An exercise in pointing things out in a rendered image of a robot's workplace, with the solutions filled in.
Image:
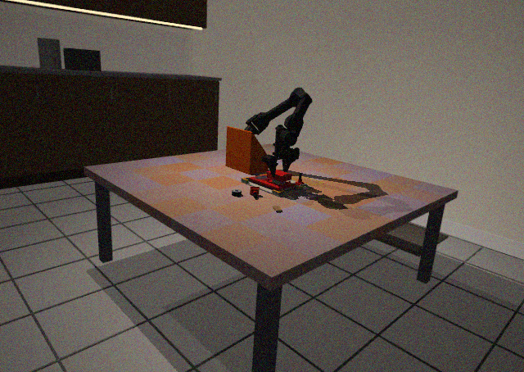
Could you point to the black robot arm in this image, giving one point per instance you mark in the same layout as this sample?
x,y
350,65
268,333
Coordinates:
x,y
298,99

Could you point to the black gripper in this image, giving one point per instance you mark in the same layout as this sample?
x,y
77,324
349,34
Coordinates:
x,y
272,160

